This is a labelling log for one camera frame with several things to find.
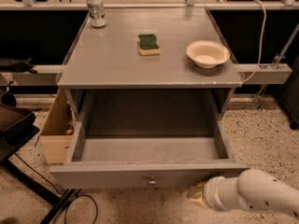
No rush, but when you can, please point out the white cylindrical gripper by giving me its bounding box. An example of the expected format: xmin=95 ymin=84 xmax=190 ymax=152
xmin=187 ymin=176 xmax=239 ymax=212

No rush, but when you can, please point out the grey top drawer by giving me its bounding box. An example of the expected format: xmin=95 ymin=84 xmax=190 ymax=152
xmin=50 ymin=89 xmax=250 ymax=189

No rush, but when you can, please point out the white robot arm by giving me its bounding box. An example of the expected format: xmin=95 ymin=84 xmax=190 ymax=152
xmin=187 ymin=170 xmax=299 ymax=219

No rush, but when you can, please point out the round metal drawer knob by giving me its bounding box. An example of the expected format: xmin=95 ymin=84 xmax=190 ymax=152
xmin=148 ymin=176 xmax=157 ymax=187

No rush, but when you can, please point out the grey drawer cabinet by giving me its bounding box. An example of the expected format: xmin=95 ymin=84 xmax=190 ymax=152
xmin=58 ymin=7 xmax=242 ymax=119

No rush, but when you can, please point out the white bowl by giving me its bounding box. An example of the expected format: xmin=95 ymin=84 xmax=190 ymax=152
xmin=186 ymin=40 xmax=230 ymax=69

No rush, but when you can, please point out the cardboard box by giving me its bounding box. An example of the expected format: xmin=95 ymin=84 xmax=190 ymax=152
xmin=40 ymin=90 xmax=74 ymax=164

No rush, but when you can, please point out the green yellow sponge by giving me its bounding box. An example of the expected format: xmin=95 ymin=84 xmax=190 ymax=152
xmin=138 ymin=34 xmax=161 ymax=56

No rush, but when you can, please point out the black stand with tray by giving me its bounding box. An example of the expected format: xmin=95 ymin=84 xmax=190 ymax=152
xmin=0 ymin=91 xmax=75 ymax=224

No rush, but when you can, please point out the crushed silver can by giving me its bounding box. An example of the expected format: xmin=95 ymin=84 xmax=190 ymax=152
xmin=87 ymin=0 xmax=107 ymax=28

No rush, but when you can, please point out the black floor cable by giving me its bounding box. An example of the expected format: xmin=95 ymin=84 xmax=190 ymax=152
xmin=13 ymin=152 xmax=99 ymax=224

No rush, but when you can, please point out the white cable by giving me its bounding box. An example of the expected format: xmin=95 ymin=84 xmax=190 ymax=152
xmin=242 ymin=0 xmax=268 ymax=83

